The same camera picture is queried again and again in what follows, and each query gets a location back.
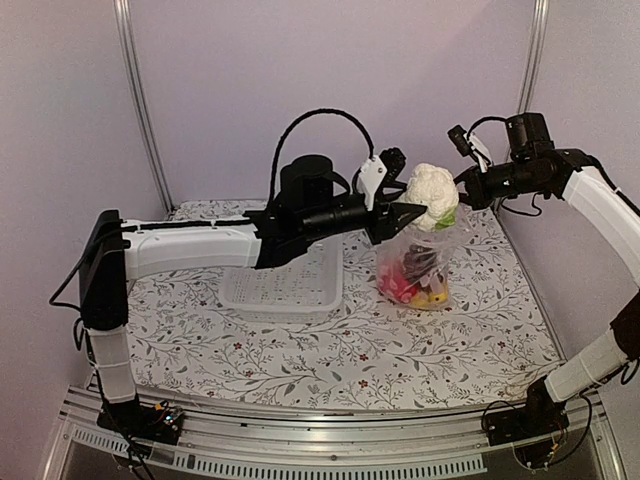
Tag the left aluminium frame post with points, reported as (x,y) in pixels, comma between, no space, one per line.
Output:
(124,23)

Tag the yellow toy corn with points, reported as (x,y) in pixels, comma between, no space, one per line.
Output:
(428,300)

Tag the floral table mat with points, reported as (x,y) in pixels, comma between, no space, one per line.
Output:
(489,342)

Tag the front aluminium rail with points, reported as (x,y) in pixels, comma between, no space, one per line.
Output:
(233,440)

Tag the clear zip top bag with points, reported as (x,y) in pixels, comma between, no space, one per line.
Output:
(444,242)

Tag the aluminium frame post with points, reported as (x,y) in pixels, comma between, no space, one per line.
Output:
(124,23)
(535,50)

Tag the red toy bell pepper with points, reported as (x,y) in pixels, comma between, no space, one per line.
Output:
(392,283)

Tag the dark purple toy grapes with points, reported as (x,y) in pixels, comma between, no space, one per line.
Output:
(419,259)

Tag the right aluminium frame post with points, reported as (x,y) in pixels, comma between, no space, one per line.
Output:
(535,50)

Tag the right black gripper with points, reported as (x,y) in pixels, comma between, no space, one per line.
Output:
(478,194)

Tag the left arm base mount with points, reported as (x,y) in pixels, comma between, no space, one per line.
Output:
(159,423)

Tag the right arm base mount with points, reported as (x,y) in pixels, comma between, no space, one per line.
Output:
(504,422)

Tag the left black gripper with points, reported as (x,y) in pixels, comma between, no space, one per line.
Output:
(387,224)

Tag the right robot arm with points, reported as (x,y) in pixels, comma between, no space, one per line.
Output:
(579,255)

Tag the white plastic basket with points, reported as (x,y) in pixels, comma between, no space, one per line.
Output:
(306,290)

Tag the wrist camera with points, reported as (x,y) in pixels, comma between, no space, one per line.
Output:
(376,179)
(469,145)

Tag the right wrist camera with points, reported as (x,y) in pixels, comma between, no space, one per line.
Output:
(469,145)

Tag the white toy cauliflower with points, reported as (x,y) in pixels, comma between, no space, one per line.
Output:
(433,187)

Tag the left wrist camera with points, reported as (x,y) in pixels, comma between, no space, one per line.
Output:
(376,179)

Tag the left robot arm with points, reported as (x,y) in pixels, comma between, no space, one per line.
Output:
(308,202)

